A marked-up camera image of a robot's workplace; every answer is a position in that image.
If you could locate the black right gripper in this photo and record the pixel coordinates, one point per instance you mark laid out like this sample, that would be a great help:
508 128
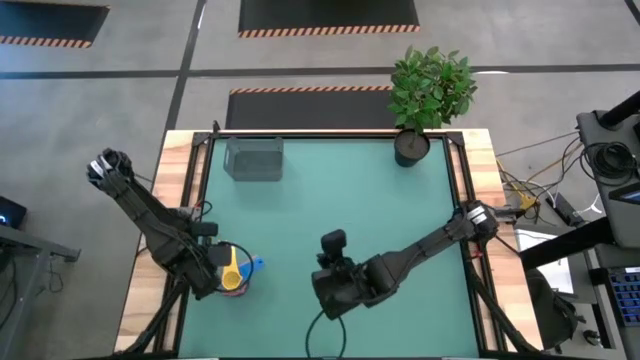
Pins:
335 290

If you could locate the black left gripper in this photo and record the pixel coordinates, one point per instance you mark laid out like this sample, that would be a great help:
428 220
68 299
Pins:
207 285

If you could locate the yellow measuring spoon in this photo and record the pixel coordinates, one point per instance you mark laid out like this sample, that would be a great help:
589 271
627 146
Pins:
231 280

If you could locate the blue measuring cup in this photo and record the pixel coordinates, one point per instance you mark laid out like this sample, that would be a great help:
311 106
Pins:
257 264

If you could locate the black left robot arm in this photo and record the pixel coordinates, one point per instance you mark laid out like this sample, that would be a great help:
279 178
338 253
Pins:
135 205

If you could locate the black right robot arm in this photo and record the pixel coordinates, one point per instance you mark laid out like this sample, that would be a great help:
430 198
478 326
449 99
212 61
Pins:
425 247

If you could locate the grey plastic basket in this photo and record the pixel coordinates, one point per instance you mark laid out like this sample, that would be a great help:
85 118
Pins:
255 160

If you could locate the black plant pot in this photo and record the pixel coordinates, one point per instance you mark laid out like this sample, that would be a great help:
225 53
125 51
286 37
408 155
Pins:
411 150

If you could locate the grey side desk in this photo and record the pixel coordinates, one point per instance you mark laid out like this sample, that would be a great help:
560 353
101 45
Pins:
30 242

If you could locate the black striped-edge floor mat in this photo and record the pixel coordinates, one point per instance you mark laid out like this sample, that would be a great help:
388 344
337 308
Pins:
325 15
300 110
50 22

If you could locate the black device blue light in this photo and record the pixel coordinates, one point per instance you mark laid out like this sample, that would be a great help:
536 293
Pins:
12 212

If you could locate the yellow connector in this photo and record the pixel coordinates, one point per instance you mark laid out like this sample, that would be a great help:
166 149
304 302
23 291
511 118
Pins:
527 201

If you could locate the black backpack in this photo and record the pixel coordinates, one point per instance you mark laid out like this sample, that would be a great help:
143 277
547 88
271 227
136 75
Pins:
550 310

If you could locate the green leafy plant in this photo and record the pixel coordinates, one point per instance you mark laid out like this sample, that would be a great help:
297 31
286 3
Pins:
430 90

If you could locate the white paper sheet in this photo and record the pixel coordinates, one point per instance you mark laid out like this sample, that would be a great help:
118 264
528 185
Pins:
557 275

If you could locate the black support beam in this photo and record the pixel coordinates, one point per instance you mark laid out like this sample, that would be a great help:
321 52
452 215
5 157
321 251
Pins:
565 245

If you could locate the black power strip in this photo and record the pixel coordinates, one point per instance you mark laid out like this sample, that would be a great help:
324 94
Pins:
562 210

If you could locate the black caster wheel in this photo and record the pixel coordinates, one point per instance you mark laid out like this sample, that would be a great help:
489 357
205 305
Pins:
591 337

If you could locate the blue backlit keyboard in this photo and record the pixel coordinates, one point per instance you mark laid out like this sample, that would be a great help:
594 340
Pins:
627 297

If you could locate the grey equipment cart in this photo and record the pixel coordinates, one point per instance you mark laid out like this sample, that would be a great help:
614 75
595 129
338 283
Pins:
590 130

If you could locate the dark tablet screen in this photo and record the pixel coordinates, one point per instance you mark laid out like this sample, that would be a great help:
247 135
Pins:
627 195

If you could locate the black cart pole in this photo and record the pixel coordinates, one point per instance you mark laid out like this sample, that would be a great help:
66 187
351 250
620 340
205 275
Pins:
620 110

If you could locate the black frame corner knob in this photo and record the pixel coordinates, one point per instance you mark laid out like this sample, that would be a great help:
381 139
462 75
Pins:
216 126

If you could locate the black aluminium table frame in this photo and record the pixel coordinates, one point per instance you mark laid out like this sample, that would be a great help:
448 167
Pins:
454 138

